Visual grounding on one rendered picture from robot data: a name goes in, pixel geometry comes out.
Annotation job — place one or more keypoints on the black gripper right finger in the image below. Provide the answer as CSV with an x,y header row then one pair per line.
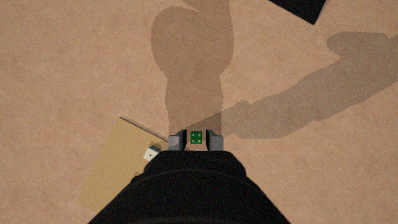
x,y
213,142

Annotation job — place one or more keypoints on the tan square mat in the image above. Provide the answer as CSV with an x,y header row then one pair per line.
x,y
120,160

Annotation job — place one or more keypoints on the white die with black pips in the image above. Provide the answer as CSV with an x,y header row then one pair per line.
x,y
151,152

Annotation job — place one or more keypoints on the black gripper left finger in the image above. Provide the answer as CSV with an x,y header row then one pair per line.
x,y
178,141

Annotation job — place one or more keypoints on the green die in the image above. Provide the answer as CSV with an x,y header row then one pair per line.
x,y
196,137

